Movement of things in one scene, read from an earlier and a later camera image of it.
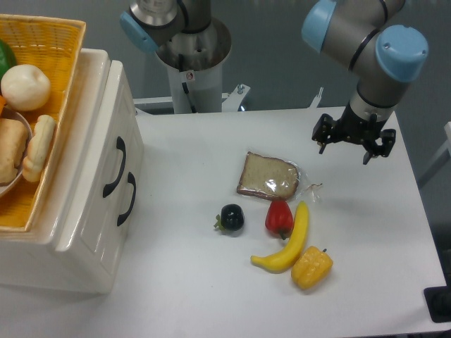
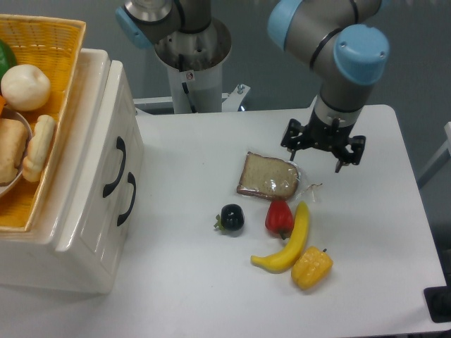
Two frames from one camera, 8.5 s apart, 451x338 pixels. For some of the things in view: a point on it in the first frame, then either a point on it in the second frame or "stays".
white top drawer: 108,206 stays
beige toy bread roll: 38,144 stays
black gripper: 377,141 -> 317,134
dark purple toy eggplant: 232,217 stays
